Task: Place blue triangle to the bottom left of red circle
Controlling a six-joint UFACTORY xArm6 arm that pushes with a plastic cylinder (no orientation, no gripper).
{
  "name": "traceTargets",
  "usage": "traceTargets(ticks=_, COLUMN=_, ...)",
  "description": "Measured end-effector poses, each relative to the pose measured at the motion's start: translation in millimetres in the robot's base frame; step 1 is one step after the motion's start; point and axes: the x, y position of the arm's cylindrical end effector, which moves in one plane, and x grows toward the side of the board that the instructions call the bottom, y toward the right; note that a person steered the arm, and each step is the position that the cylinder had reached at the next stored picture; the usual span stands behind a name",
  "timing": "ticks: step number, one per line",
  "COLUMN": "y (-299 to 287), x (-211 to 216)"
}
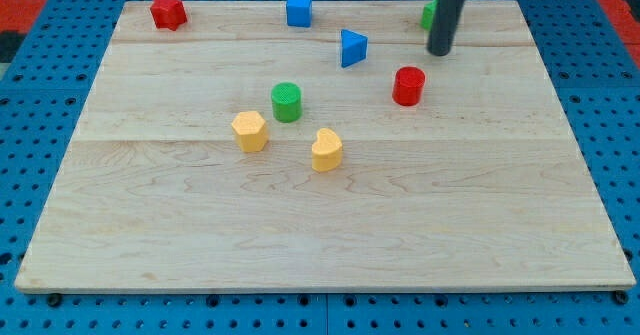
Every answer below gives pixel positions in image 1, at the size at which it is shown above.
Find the light wooden board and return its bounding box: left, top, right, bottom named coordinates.
left=15, top=0, right=636, bottom=294

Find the red cylinder block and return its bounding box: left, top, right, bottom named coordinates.
left=392, top=66, right=427, bottom=106

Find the yellow hexagon block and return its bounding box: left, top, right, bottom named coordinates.
left=231, top=111, right=269, bottom=153

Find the green block behind rod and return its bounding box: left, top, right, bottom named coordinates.
left=420, top=0, right=439, bottom=31

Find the blue triangle block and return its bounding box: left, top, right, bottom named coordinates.
left=341, top=29, right=368, bottom=68

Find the green cylinder block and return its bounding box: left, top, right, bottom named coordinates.
left=271, top=82, right=302, bottom=123

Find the yellow heart block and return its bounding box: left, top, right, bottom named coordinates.
left=311, top=128, right=343, bottom=172

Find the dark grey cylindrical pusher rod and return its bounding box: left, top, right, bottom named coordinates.
left=426, top=0, right=465, bottom=57

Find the red star block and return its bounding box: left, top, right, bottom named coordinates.
left=150, top=0, right=187, bottom=31

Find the blue perforated base panel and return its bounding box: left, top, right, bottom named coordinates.
left=1, top=0, right=639, bottom=334

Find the blue cube block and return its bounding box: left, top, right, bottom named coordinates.
left=286, top=0, right=312, bottom=28

